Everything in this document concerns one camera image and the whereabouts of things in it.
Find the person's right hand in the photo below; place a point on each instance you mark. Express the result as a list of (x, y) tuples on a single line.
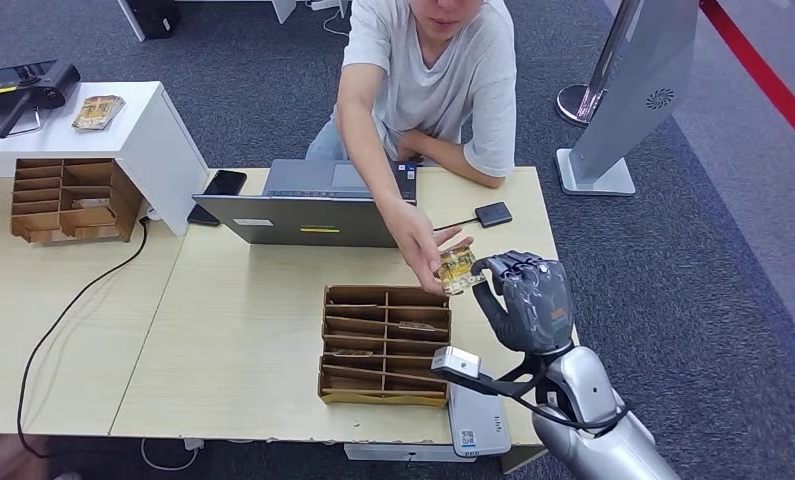
[(417, 238)]

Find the person's left hand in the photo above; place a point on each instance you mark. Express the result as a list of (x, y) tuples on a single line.
[(411, 146)]

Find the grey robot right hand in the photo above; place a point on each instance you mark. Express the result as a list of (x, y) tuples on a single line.
[(536, 305)]

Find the printed key card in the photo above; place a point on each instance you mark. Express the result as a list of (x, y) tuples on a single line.
[(456, 272), (354, 351), (417, 325)]

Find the white card reader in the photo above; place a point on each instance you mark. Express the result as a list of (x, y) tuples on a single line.
[(480, 424)]

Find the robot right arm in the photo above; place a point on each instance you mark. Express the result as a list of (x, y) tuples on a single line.
[(582, 384)]

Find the person's left forearm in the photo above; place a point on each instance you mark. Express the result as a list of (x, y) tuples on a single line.
[(460, 162)]

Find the person's right forearm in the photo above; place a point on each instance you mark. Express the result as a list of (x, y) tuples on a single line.
[(370, 166)]

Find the person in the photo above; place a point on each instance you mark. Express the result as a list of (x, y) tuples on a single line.
[(437, 86)]

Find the flat cardboard slotted card tray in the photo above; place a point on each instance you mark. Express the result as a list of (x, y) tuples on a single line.
[(357, 328)]

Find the pale card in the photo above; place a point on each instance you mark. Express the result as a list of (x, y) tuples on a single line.
[(91, 203)]

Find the grey laptop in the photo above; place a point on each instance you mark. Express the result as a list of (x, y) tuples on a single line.
[(271, 222)]

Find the white power strip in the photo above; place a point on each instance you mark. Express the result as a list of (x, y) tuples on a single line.
[(324, 4)]

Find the white desk legs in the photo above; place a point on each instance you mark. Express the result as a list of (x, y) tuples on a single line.
[(284, 8)]

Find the black smartphone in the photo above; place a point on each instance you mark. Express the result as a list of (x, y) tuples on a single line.
[(227, 182)]

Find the grey kiosk stand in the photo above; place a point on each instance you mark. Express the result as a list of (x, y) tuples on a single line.
[(635, 86)]

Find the white power plug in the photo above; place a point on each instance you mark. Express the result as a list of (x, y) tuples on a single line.
[(154, 212)]

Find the white shelf unit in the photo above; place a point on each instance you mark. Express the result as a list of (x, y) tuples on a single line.
[(138, 132)]

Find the black box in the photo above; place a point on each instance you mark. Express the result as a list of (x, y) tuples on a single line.
[(157, 16)]

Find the cardboard compartment organizer box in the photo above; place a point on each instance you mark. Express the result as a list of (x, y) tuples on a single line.
[(124, 199)]

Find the stack of printed cards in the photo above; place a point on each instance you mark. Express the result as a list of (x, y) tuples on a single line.
[(99, 111)]

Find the black desktop device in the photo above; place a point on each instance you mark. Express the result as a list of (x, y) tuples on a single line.
[(51, 83)]

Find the reddish brown object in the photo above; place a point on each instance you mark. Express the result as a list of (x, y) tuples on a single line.
[(6, 460)]

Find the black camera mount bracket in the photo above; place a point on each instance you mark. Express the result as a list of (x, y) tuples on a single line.
[(503, 387)]

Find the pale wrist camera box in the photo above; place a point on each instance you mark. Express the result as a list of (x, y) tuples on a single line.
[(456, 362)]

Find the chrome stanchion post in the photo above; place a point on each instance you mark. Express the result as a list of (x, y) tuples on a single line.
[(572, 106)]

